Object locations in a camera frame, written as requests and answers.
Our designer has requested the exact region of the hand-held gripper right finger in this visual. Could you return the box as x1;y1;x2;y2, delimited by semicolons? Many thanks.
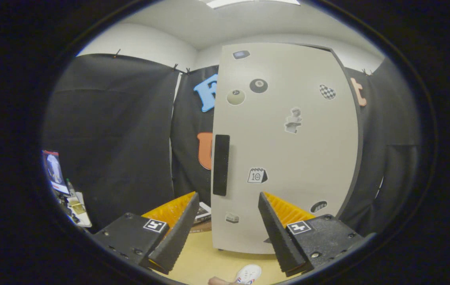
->
258;192;376;277

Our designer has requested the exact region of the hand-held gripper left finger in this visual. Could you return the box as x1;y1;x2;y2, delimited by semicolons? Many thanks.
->
92;192;200;274

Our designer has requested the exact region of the white striped shoe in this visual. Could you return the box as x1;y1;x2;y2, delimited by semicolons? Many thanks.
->
234;264;262;285

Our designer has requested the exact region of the grey shoe cabinet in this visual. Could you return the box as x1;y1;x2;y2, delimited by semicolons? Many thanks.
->
304;43;365;218

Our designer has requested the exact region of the stack of books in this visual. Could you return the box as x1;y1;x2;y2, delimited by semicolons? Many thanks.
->
193;202;212;223

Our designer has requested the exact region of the desk clutter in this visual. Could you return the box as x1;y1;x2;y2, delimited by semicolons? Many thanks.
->
61;178;92;228

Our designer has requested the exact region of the black backdrop cloth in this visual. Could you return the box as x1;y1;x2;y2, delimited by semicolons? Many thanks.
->
42;53;421;238

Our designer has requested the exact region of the monitor screen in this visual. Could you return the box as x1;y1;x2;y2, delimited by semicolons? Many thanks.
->
42;150;70;195

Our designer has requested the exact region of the long ceiling light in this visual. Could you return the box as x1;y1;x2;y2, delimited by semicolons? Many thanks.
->
205;0;301;9

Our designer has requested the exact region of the black door handle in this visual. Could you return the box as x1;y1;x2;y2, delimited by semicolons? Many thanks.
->
213;134;231;196

